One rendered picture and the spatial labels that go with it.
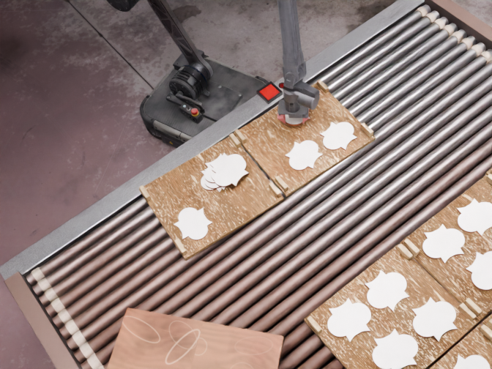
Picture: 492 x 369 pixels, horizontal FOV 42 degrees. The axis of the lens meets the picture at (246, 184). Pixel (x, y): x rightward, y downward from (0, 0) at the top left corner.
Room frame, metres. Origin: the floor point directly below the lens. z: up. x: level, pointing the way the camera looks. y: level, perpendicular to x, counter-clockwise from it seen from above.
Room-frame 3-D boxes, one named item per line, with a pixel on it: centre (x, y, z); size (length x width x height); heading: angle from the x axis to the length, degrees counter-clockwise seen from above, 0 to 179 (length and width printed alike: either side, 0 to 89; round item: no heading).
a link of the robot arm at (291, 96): (1.46, -0.22, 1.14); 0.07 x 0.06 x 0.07; 49
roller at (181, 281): (1.21, -0.21, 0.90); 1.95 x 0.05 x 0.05; 118
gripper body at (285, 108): (1.47, -0.22, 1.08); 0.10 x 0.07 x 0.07; 75
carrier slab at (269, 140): (1.43, -0.25, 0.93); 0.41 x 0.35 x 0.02; 115
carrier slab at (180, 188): (1.25, 0.13, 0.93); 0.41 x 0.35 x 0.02; 113
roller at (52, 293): (1.43, -0.09, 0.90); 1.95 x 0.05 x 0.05; 118
